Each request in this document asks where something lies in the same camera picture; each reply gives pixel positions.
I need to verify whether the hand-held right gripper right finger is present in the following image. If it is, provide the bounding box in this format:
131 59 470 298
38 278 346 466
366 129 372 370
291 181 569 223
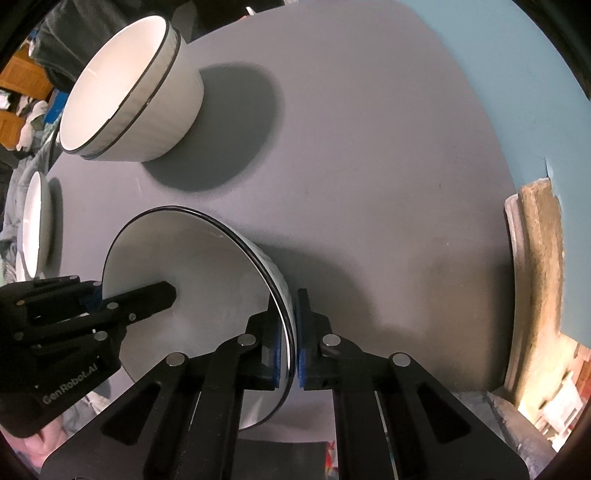
297 288 529 480

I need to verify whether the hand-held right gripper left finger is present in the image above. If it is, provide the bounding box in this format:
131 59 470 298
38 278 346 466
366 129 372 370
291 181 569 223
41 298 296 480

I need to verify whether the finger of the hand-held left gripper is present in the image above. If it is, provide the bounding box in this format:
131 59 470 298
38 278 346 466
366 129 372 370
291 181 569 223
14 281 178 359
0 275 103 325

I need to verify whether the white bowl with black rim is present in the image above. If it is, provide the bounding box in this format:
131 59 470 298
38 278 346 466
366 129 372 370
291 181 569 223
78 25 205 163
59 15 172 155
102 206 296 430

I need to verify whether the small white bowl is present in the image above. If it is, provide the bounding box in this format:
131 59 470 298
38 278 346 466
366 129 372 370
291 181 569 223
21 171 53 278

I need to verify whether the grey quilt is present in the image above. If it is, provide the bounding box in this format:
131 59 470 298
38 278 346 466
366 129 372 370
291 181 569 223
0 150 29 287

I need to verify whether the wooden cabinet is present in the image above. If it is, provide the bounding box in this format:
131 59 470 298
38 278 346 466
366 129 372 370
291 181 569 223
0 46 52 134

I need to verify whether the dark grey fleece cloth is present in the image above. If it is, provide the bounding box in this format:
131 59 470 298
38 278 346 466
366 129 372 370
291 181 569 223
34 17 101 93

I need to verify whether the beige wooden board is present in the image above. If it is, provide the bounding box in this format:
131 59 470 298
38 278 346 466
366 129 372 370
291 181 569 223
502 178 567 393

